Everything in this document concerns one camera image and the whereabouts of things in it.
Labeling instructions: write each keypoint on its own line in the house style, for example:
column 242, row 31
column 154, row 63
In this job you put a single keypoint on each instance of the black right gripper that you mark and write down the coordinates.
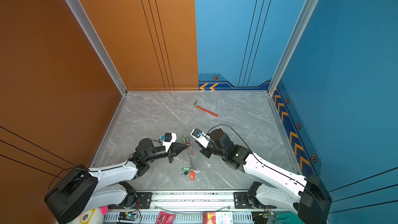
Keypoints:
column 204, row 152

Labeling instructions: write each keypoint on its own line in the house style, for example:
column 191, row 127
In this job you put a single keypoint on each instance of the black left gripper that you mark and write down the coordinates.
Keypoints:
column 172, row 152

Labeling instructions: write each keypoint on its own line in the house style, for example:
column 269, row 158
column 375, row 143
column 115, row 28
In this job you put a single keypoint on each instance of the metal keyring with chain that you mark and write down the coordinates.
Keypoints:
column 189, row 152

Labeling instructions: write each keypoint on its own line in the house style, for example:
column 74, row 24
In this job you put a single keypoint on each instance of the red key tag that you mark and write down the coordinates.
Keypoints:
column 192, row 175

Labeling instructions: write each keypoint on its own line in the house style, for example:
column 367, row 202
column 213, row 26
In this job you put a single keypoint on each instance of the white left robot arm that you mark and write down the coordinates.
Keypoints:
column 82, row 189

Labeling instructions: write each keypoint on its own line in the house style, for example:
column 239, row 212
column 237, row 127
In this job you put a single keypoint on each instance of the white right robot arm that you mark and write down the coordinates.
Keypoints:
column 305, row 196

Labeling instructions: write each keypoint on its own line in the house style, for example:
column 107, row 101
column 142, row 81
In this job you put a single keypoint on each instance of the red white box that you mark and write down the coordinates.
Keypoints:
column 217, row 218

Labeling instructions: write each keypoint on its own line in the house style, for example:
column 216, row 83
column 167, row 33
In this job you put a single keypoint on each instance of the pink snack packet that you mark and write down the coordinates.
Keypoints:
column 165, row 218

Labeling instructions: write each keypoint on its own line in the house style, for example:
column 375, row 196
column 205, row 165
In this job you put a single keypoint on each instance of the green circuit board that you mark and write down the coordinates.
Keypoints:
column 128, row 217

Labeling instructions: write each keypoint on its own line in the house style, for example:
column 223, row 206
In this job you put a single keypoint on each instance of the green cloth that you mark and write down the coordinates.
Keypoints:
column 287, row 218

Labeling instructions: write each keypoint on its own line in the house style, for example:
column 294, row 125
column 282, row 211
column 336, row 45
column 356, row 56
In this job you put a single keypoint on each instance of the pink green plush toy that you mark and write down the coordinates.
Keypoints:
column 93, row 216

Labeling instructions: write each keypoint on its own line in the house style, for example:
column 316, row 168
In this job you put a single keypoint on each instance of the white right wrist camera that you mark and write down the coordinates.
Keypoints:
column 200, row 138

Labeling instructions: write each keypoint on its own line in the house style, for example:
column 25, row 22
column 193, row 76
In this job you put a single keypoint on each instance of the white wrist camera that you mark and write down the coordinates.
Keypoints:
column 167, row 140
column 200, row 138

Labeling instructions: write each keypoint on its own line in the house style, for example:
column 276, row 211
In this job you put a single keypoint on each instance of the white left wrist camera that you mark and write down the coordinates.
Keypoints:
column 167, row 140

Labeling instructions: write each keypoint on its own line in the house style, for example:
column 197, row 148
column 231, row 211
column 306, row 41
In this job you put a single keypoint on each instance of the red handled hex key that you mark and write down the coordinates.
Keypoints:
column 205, row 110

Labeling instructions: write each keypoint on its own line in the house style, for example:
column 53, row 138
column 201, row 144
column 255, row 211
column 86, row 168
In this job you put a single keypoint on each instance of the aluminium front rail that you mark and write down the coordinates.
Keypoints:
column 214, row 200

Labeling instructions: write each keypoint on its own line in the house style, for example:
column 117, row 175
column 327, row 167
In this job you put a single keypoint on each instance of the aluminium corner post right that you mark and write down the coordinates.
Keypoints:
column 301, row 23

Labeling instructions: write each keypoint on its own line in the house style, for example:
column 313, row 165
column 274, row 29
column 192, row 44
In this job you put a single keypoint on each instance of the aluminium corner post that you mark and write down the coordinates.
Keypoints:
column 86, row 25
column 301, row 23

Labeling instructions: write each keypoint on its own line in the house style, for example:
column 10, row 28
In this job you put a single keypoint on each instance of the aluminium corner post left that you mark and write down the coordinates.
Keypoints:
column 86, row 25

